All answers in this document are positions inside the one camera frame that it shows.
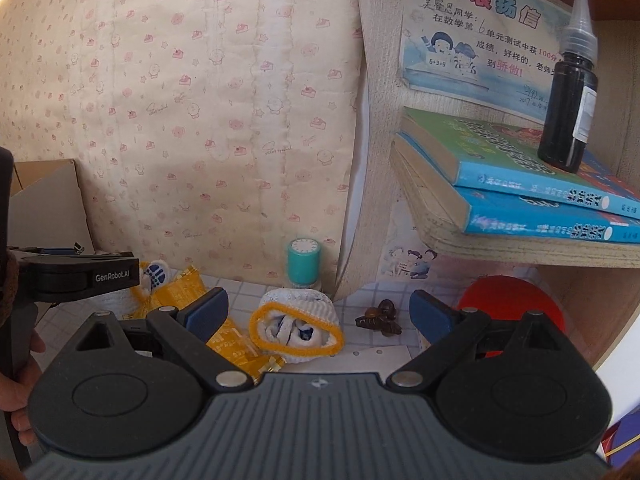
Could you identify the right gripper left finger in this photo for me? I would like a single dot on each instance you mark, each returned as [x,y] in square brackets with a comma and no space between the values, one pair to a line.
[183,335]

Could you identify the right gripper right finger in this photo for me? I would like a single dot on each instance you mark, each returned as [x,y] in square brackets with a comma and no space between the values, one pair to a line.
[452,335]

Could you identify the yellow snack packet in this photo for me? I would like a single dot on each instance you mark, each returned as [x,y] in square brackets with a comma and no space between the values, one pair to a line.
[158,288]

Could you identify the glove yellow cuff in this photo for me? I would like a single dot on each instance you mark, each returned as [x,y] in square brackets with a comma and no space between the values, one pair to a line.
[299,324]

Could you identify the person's left hand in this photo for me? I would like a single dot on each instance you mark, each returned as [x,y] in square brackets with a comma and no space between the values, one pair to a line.
[25,384]

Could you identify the red cylindrical container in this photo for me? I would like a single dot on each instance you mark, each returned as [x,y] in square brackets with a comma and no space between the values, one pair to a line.
[505,298]

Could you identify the dark brown hair claw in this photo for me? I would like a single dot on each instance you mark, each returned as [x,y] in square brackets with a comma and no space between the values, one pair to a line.
[382,318]

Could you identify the brown cardboard box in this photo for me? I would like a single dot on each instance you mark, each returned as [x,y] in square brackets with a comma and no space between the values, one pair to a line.
[46,207]

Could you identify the blue cover book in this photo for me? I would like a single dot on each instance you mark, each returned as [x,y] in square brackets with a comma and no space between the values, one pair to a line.
[492,213]

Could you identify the green cover book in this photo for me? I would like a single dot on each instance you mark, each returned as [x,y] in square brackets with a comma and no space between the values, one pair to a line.
[475,154]

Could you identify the floral quilted back cloth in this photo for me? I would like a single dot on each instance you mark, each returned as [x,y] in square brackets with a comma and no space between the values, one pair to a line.
[208,133]

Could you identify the black dropper bottle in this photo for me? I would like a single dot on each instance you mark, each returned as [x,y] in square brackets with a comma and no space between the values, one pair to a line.
[573,93]

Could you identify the commendation letter poster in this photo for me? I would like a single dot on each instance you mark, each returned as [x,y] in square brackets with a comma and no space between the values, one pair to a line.
[496,53]

